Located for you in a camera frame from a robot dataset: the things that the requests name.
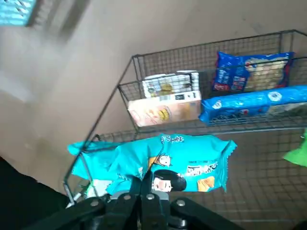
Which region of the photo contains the teal chips bag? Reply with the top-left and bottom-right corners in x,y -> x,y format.
67,141 -> 120,200

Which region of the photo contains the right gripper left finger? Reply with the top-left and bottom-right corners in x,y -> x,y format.
23,170 -> 146,230

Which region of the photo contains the light blue plastic basket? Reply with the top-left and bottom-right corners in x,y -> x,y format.
0,0 -> 37,27

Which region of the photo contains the long blue biscuit packet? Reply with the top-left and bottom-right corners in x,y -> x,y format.
198,85 -> 307,127

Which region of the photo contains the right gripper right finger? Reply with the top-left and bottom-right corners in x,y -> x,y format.
141,170 -> 243,230

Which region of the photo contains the orange and white snack box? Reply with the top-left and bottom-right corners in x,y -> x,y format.
128,91 -> 202,127

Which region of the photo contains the teal chips bag cartoon print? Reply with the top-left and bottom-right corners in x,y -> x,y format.
107,133 -> 238,194

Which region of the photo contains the white snack pack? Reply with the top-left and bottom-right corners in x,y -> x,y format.
142,70 -> 200,98

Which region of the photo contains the black wire rack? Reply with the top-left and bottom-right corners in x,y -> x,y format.
62,29 -> 307,230

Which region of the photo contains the blue cracker bag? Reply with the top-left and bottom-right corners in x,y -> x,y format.
211,51 -> 295,93

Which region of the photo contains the green snack bag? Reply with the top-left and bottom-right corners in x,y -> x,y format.
283,128 -> 307,166

